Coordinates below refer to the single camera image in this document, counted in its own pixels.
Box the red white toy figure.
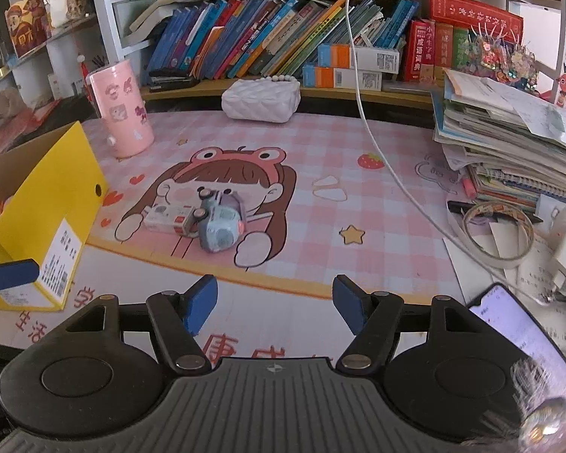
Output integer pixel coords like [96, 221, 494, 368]
[76, 54, 95, 105]

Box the red dictionary book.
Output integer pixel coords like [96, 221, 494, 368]
[422, 0, 523, 43]

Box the teal toy car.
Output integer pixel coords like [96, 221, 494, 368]
[193, 187, 246, 254]

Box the fortune god figure box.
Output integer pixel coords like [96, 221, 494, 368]
[5, 0, 52, 59]

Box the red plastic bag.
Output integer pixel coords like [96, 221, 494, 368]
[0, 99, 61, 155]

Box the yellow cardboard box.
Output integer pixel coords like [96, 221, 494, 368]
[0, 122, 108, 312]

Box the orange white box lower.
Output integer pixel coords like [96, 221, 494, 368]
[301, 65, 382, 91]

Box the pink cylinder container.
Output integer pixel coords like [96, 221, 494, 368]
[86, 59, 154, 159]

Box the white quilted pouch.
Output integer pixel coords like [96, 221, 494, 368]
[221, 76, 301, 124]

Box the orange white box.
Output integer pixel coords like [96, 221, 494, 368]
[301, 65, 382, 91]
[317, 44, 401, 75]

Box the black smartphone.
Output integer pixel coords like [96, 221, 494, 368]
[467, 283, 566, 385]

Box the white charging cable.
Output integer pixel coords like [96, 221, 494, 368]
[343, 0, 548, 305]

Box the white staples box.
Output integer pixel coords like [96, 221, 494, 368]
[143, 205, 198, 238]

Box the orange white box upper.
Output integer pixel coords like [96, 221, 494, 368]
[317, 44, 401, 75]

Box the brown crumpled cloth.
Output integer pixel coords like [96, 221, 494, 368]
[0, 87, 26, 121]

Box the clear tape roll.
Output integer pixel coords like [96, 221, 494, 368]
[447, 200, 536, 270]

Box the stack of papers and notebooks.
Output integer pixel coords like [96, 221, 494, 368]
[432, 69, 566, 212]

